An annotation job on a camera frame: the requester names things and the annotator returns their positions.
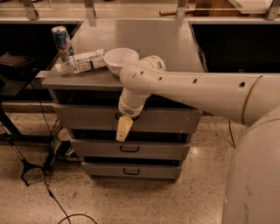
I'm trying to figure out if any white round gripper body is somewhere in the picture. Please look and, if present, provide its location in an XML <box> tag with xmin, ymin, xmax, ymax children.
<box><xmin>118</xmin><ymin>98</ymin><xmax>144</xmax><ymax>117</ymax></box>

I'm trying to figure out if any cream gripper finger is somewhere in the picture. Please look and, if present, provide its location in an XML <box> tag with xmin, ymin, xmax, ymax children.
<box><xmin>116</xmin><ymin>115</ymin><xmax>133</xmax><ymax>142</ymax></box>

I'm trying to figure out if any grey top drawer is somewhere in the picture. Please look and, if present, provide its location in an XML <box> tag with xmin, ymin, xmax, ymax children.
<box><xmin>54</xmin><ymin>104</ymin><xmax>202</xmax><ymax>133</ymax></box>

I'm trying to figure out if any grey drawer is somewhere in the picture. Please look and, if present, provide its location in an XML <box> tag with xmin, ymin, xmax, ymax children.
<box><xmin>54</xmin><ymin>104</ymin><xmax>202</xmax><ymax>133</ymax></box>
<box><xmin>71</xmin><ymin>139</ymin><xmax>189</xmax><ymax>160</ymax></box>
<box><xmin>81</xmin><ymin>162</ymin><xmax>182</xmax><ymax>180</ymax></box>

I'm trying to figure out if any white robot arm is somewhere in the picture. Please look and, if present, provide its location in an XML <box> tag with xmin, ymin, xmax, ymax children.
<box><xmin>116</xmin><ymin>56</ymin><xmax>280</xmax><ymax>224</ymax></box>

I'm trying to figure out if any grey drawer cabinet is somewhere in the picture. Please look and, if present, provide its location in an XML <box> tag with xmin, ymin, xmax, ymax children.
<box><xmin>43</xmin><ymin>19</ymin><xmax>202</xmax><ymax>168</ymax></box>

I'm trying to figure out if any grey middle drawer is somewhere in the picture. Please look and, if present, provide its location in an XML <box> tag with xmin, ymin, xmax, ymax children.
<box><xmin>71</xmin><ymin>139</ymin><xmax>189</xmax><ymax>160</ymax></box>

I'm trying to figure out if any grey bottom drawer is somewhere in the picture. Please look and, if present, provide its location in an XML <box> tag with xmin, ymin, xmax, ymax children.
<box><xmin>81</xmin><ymin>162</ymin><xmax>182</xmax><ymax>180</ymax></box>

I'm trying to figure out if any white ceramic bowl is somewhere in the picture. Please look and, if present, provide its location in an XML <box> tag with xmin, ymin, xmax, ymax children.
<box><xmin>104</xmin><ymin>48</ymin><xmax>139</xmax><ymax>76</ymax></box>

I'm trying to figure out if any white plastic bottle with label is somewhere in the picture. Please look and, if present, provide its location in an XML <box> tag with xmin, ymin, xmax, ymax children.
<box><xmin>55</xmin><ymin>49</ymin><xmax>108</xmax><ymax>74</ymax></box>

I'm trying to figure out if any blue silver drink can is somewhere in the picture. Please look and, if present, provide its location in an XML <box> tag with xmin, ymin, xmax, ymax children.
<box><xmin>52</xmin><ymin>26</ymin><xmax>74</xmax><ymax>62</ymax></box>

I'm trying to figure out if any black tripod stand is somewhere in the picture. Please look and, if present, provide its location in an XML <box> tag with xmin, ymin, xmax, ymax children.
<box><xmin>0</xmin><ymin>122</ymin><xmax>47</xmax><ymax>187</ymax></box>

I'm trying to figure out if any black side table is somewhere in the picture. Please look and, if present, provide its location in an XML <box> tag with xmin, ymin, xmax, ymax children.
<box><xmin>0</xmin><ymin>52</ymin><xmax>52</xmax><ymax>144</ymax></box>

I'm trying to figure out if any wire basket with items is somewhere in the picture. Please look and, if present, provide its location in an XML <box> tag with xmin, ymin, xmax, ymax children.
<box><xmin>51</xmin><ymin>119</ymin><xmax>81</xmax><ymax>162</ymax></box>

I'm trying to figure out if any black floor cable right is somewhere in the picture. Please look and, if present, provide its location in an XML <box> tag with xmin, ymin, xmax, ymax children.
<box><xmin>227</xmin><ymin>120</ymin><xmax>236</xmax><ymax>149</ymax></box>

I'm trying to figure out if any black floor cable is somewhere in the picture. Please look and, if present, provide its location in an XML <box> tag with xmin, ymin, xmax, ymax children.
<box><xmin>30</xmin><ymin>84</ymin><xmax>98</xmax><ymax>224</ymax></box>
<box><xmin>227</xmin><ymin>120</ymin><xmax>236</xmax><ymax>149</ymax></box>

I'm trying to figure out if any black floor cable left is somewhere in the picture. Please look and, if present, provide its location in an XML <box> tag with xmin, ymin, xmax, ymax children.
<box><xmin>30</xmin><ymin>84</ymin><xmax>98</xmax><ymax>224</ymax></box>

